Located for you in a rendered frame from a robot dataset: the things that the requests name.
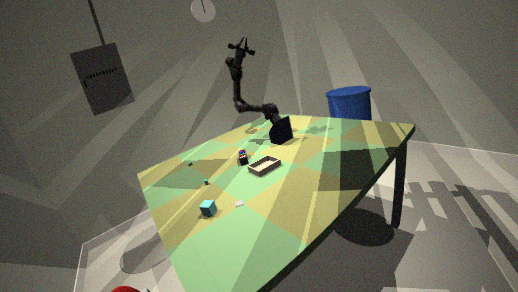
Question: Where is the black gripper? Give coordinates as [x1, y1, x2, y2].
[228, 36, 255, 60]

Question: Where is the teal cube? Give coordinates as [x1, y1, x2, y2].
[200, 200, 218, 216]

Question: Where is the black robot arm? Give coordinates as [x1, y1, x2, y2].
[225, 57, 281, 124]

